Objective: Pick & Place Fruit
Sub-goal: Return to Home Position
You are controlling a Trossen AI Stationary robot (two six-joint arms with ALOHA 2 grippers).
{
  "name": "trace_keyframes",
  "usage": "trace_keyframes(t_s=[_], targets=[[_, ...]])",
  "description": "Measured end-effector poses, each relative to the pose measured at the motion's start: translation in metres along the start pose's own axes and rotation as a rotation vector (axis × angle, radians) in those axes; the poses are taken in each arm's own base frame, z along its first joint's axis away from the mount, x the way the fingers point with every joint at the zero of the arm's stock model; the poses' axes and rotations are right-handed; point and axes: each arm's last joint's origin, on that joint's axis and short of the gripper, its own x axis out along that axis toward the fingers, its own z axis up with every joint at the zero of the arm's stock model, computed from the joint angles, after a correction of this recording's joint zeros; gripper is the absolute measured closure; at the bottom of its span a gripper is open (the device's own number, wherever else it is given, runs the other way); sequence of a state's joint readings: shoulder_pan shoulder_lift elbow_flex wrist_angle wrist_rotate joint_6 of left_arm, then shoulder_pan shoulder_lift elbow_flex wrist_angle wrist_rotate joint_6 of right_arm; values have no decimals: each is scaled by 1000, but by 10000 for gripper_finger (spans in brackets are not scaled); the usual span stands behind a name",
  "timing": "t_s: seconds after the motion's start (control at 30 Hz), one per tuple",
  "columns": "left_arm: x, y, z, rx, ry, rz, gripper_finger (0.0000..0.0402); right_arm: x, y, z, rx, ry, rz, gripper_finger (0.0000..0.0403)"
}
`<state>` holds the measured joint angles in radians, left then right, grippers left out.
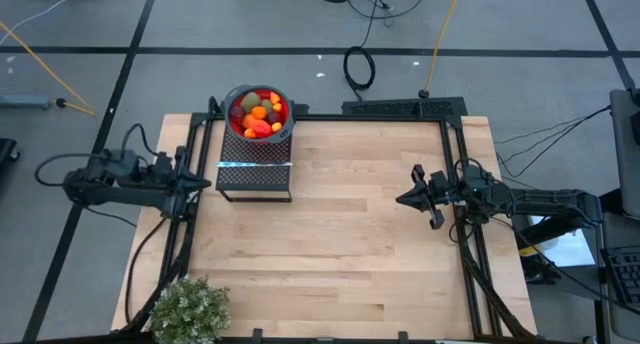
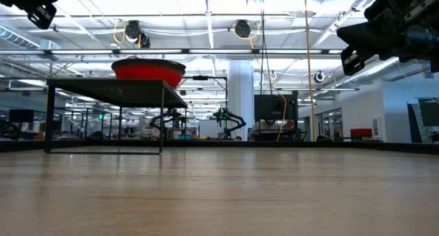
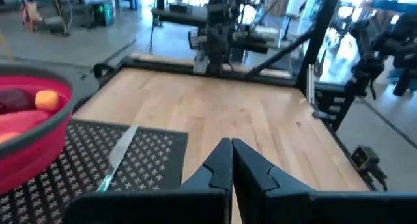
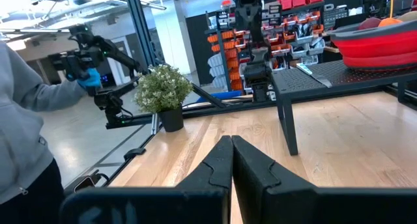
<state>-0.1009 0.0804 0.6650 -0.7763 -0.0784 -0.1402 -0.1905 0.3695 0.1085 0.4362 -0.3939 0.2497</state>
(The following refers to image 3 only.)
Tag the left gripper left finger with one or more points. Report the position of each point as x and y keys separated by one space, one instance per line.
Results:
x=208 y=201

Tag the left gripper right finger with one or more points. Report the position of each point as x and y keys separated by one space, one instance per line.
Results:
x=267 y=201

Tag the red collapsible bowl grey rim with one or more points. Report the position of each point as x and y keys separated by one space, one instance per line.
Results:
x=32 y=159

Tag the orange red bell pepper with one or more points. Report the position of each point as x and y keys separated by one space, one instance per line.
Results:
x=23 y=120

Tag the dark red pomegranate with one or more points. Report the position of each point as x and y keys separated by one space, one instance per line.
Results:
x=14 y=100

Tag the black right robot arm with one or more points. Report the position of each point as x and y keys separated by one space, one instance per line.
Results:
x=218 y=32

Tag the black background robot arm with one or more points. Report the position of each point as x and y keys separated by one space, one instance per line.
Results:
x=378 y=48

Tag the black perforated metal shelf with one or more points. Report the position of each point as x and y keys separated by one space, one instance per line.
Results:
x=146 y=159

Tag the black table clamp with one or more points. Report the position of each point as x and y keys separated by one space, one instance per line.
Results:
x=323 y=115

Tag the computer tower green lights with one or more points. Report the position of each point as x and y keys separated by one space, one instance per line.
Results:
x=103 y=13

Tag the black table-level camera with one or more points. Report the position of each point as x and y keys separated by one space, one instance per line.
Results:
x=366 y=157

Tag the black table frame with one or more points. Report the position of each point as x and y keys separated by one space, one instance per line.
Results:
x=182 y=66

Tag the thin black frame strut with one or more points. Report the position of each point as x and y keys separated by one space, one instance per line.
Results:
x=277 y=54

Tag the black diagonal frame strut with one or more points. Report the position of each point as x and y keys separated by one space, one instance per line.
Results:
x=319 y=38

